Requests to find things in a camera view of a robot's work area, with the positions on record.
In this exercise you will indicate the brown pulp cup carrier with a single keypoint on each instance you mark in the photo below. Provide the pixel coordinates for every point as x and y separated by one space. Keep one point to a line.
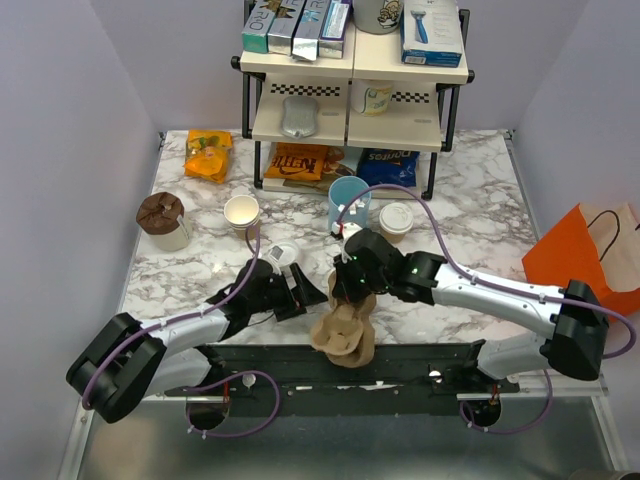
362 355

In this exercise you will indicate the separated brown pulp carrier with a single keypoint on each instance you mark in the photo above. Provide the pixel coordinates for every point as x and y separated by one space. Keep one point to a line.
338 332

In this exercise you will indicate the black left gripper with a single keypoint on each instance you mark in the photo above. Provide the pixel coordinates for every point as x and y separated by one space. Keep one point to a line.
305 292

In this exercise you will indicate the blue doritos bag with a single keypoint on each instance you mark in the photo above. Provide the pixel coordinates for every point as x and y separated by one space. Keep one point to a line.
382 166

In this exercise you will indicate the blue cylindrical sugar container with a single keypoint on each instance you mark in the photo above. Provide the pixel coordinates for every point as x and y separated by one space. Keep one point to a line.
347 203

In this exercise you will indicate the single white cup lid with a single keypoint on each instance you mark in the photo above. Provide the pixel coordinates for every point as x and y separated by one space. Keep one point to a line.
396 219

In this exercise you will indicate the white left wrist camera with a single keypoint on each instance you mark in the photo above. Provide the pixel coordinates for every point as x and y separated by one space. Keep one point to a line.
281 257

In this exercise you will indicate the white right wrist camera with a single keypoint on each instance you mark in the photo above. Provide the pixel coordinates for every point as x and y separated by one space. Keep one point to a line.
344 231

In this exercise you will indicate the teal toothpaste box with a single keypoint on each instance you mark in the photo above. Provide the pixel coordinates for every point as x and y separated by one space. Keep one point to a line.
257 26

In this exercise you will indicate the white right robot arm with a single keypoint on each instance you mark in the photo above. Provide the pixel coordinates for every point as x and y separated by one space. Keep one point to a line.
565 327

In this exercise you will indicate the white yellow printed cup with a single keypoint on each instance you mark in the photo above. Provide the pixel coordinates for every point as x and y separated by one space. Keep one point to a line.
370 97

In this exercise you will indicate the orange paper bag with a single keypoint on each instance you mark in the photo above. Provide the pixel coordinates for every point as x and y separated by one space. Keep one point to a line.
597 246

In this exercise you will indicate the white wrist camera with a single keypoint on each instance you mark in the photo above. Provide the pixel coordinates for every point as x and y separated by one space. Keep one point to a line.
281 257
344 231

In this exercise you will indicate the purple white toothpaste box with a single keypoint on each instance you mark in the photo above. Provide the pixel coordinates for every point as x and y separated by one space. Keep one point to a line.
333 33

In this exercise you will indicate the single kraft paper cup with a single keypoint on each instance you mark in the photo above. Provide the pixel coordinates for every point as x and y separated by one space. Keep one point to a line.
392 236

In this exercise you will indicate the silver blue toothpaste box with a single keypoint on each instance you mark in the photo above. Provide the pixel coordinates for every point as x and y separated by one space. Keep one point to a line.
306 39

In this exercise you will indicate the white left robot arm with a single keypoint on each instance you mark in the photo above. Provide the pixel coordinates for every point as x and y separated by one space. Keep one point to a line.
130 359

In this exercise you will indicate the kraft paper cup stack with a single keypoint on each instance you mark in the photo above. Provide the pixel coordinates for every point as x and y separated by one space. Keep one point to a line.
242 213

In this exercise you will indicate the silver grey sponge pouch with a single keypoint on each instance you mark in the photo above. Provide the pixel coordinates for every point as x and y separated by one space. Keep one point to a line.
299 118

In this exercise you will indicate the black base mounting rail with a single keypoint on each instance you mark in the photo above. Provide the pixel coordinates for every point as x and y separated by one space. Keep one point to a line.
300 381

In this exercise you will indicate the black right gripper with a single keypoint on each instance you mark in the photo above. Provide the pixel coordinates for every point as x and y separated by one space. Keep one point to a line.
342 287

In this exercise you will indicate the brown topped white container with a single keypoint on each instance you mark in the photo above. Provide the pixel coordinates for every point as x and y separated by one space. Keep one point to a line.
162 216

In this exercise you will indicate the blue razor package box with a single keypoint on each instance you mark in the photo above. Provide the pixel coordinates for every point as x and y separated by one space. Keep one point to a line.
431 33

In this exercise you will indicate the orange kettle chips bag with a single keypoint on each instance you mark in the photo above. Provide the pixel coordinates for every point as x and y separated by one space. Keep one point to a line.
300 162

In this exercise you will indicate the white cartoon mug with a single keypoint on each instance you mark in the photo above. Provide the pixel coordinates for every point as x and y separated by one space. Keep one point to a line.
377 16

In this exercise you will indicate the brown cookie snack bag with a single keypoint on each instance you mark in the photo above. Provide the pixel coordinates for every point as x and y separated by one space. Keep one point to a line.
339 162

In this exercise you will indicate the orange yellow snack bag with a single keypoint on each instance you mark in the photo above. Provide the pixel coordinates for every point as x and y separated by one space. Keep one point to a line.
208 155

